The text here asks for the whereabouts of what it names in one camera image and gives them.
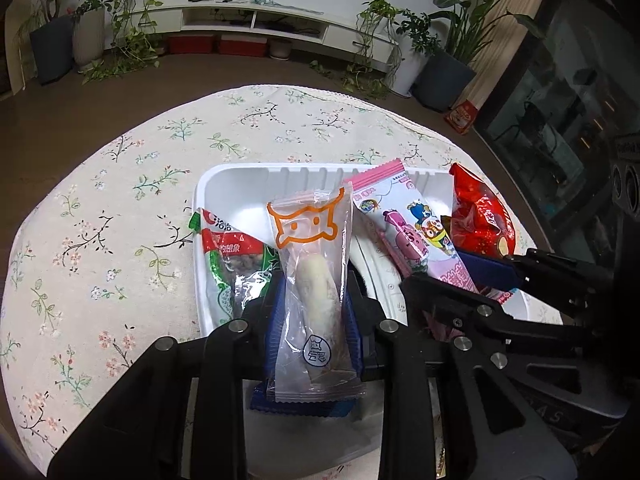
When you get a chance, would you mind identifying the small plant in white pot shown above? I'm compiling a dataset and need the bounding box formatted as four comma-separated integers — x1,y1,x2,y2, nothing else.
71,0,109,69

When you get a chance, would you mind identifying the trailing vine plant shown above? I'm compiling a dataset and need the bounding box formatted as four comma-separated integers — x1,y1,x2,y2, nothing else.
82,0,167,84
310,0,404,102

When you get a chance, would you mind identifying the clear pastry packet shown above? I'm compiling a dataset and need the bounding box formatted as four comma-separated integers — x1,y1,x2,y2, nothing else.
266,187,367,404

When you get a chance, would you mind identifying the dark chair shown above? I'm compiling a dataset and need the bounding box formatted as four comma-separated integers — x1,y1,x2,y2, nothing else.
520,102,568,173

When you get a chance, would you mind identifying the glass sliding door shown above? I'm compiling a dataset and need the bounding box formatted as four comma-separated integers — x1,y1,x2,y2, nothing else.
475,0,640,261

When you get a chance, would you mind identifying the pink snack packet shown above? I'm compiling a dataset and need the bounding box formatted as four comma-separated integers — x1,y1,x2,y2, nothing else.
342,158,522,306

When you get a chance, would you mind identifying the red storage box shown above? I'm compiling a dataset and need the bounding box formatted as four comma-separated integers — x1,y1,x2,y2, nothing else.
167,35,216,56
220,37,267,59

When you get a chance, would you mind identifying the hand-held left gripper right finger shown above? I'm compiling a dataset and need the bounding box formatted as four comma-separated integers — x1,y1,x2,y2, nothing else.
345,271,578,480

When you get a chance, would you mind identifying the bushy plant in white pot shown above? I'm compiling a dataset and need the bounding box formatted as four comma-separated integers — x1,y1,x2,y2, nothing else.
390,9,442,97

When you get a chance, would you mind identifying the blue snack packet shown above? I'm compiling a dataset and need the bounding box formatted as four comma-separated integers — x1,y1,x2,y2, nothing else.
247,275,362,418

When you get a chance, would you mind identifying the white television console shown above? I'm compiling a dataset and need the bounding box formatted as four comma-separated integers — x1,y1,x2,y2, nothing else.
150,0,401,61

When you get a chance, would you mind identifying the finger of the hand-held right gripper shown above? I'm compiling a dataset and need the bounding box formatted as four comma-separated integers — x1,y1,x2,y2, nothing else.
401,272,596,348
457,247,616,311

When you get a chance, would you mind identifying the red paper bag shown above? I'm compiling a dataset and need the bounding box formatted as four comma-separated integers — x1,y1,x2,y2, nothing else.
444,101,479,135

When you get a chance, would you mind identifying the green nut packet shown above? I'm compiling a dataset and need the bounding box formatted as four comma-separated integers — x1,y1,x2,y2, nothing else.
189,207,281,326

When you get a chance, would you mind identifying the white plastic tray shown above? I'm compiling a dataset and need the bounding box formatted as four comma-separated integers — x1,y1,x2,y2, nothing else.
194,162,563,476

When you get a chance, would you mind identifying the beige curtain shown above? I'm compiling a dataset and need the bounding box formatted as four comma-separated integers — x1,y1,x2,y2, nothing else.
472,0,553,111

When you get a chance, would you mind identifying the red snack bag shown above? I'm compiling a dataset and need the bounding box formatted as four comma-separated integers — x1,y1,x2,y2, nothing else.
448,162,517,261

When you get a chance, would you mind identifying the broad-leaf plant in grey pot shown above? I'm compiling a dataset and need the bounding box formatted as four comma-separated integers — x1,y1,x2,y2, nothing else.
410,0,548,113

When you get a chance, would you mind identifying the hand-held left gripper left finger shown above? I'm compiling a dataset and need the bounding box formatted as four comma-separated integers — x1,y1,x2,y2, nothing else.
47,271,287,480

